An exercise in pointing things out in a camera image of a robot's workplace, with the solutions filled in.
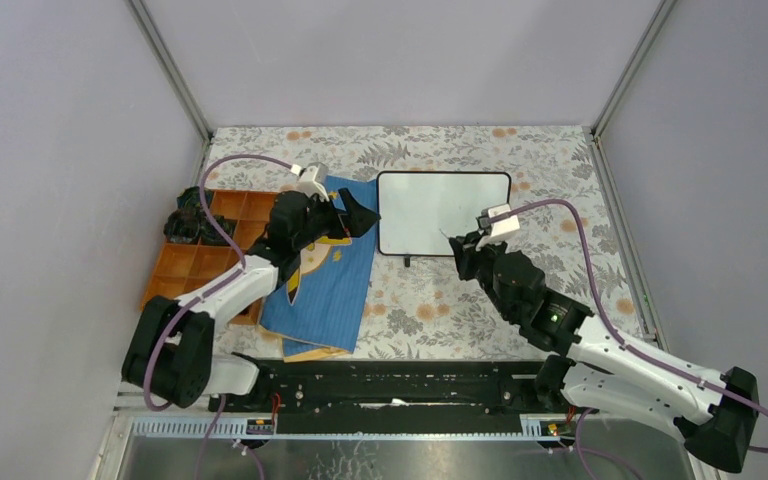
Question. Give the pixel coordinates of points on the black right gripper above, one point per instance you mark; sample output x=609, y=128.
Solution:
x=466, y=253

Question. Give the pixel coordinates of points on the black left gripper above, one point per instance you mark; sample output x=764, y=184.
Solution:
x=359, y=217

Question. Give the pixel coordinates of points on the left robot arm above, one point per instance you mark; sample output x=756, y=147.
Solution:
x=171, y=355

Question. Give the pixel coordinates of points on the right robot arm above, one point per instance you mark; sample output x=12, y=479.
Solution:
x=587, y=366

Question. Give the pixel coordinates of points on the black framed whiteboard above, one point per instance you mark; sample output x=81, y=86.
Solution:
x=413, y=205

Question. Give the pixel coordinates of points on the floral tablecloth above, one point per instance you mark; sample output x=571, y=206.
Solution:
x=422, y=310

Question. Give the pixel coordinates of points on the dark rolled fabric middle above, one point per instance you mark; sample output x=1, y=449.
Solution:
x=218, y=232

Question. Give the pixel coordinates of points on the dark rolled fabric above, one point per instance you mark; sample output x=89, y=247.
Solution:
x=218, y=232
x=194, y=198
x=183, y=226

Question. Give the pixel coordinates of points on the dark rolled fabric top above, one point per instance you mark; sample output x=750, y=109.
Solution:
x=194, y=198

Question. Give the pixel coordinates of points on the dark rolled fabric left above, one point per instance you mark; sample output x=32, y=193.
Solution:
x=183, y=226

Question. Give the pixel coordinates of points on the wooden compartment tray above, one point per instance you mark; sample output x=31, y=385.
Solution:
x=181, y=268

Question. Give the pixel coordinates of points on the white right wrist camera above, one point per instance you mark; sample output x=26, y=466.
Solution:
x=496, y=225

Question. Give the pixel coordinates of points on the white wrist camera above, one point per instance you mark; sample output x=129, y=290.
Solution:
x=310, y=180
x=496, y=225

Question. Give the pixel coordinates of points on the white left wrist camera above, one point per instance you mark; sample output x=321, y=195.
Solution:
x=310, y=180

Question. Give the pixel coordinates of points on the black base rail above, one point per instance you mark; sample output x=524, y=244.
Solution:
x=400, y=397

